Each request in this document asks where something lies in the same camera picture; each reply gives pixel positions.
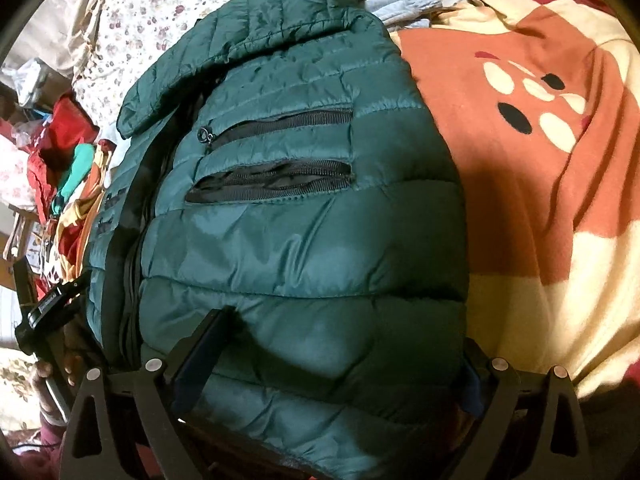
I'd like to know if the beige cloth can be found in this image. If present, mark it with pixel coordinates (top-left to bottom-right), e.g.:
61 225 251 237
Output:
2 0 126 91

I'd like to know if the person's left forearm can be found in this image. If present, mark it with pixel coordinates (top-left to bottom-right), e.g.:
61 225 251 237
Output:
35 407 71 466

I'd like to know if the light grey cloth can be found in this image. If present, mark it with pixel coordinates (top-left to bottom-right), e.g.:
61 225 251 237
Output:
369 0 453 28

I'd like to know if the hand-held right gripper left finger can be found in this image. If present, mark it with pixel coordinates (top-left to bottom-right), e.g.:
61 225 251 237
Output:
62 305 237 480

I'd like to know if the floral quilt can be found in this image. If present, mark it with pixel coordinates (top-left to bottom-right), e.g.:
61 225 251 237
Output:
72 0 501 128

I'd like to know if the yellow cloth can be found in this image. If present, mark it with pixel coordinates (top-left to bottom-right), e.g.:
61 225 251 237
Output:
52 192 103 273

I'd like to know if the green puffer jacket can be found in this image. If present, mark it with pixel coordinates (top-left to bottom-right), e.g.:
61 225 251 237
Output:
82 0 475 480

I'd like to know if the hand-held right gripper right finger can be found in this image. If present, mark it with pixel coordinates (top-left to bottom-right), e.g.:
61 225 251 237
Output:
459 339 587 480

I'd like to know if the clear plastic bag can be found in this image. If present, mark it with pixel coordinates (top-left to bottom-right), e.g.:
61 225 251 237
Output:
4 57 66 107

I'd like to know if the person's left hand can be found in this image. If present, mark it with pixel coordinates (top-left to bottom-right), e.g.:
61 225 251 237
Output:
32 327 103 413

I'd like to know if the red cloth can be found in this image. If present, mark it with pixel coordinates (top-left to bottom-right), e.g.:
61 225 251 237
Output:
26 94 101 203

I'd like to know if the teal cloth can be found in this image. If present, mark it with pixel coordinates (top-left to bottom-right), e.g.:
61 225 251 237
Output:
51 142 97 211

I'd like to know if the orange and cream printed blanket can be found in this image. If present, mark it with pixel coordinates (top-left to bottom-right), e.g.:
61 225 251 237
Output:
389 0 640 413

